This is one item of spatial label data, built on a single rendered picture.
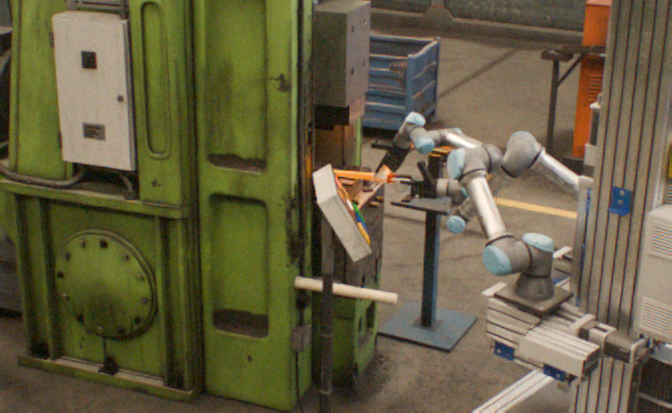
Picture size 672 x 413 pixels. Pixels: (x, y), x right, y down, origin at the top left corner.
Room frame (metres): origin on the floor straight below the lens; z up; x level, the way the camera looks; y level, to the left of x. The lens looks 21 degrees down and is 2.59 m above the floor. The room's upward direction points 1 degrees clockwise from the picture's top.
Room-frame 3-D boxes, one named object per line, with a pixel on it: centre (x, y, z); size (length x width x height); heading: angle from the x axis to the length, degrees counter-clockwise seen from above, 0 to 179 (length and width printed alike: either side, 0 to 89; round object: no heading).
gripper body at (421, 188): (4.27, -0.38, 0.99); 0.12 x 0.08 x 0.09; 70
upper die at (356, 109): (4.42, 0.11, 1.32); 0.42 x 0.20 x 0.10; 70
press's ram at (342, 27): (4.46, 0.10, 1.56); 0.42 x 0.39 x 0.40; 70
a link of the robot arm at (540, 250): (3.60, -0.76, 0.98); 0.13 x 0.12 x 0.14; 113
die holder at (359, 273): (4.48, 0.10, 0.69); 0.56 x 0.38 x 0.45; 70
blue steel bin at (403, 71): (8.46, -0.17, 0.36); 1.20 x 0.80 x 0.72; 68
